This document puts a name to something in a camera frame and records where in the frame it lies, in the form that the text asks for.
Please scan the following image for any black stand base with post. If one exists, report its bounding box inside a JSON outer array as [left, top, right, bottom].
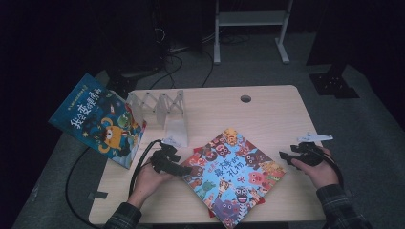
[[308, 61, 361, 100]]

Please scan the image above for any person's right hand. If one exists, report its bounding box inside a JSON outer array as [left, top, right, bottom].
[[290, 147, 340, 191]]

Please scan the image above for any red picture book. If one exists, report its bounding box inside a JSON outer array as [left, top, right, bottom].
[[192, 145, 266, 219]]

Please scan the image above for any thin black looped cable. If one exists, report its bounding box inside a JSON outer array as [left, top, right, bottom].
[[149, 52, 184, 91]]

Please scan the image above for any long black cable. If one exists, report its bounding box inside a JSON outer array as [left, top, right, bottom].
[[65, 146, 106, 229]]

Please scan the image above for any person's left hand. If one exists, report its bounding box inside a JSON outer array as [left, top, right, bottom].
[[128, 161, 175, 210]]

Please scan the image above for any black flat stand base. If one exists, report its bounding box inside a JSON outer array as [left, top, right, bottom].
[[103, 65, 160, 99]]

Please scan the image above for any grey tape strip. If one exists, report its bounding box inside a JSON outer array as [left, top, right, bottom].
[[87, 190, 109, 200]]

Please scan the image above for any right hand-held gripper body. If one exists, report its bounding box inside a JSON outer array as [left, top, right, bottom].
[[295, 132, 334, 167]]

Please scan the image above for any thin black straight cable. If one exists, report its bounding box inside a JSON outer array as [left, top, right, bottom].
[[201, 47, 215, 89]]

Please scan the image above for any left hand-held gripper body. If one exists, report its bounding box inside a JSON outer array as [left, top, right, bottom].
[[149, 136, 182, 175]]

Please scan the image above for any patchwork animals picture book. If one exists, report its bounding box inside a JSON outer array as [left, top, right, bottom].
[[181, 128, 287, 229]]

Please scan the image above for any white expandable book rack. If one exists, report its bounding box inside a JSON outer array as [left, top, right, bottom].
[[125, 90, 189, 149]]

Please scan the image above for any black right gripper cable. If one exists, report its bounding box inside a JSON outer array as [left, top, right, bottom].
[[314, 147, 345, 189]]

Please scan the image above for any white metal desk frame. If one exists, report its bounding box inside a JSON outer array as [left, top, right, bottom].
[[213, 0, 294, 66]]

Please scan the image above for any blue monster picture book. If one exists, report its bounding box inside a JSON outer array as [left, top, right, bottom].
[[48, 73, 148, 170]]

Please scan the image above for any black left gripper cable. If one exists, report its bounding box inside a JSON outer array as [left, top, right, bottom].
[[128, 138, 164, 198]]

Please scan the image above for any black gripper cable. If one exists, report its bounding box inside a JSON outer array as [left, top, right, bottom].
[[314, 147, 345, 189], [128, 138, 164, 198]]

